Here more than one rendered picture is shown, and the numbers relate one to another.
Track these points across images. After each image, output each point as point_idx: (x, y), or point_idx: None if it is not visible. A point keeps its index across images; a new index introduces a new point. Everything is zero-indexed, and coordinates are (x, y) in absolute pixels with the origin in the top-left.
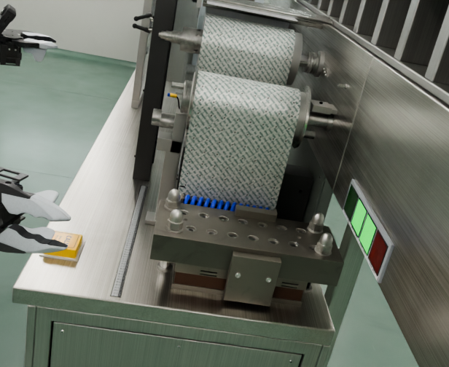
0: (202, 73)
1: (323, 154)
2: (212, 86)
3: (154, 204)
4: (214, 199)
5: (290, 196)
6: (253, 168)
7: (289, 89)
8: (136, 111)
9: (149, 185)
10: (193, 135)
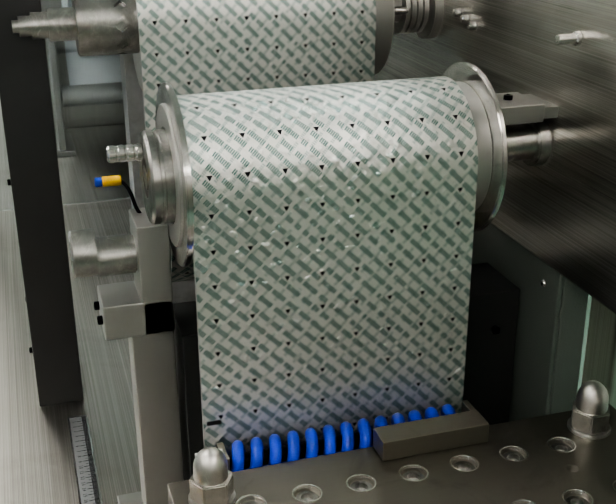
0: (187, 100)
1: (538, 226)
2: (230, 130)
3: (125, 463)
4: (311, 432)
5: (473, 349)
6: (389, 318)
7: (427, 85)
8: None
9: (89, 410)
10: (212, 279)
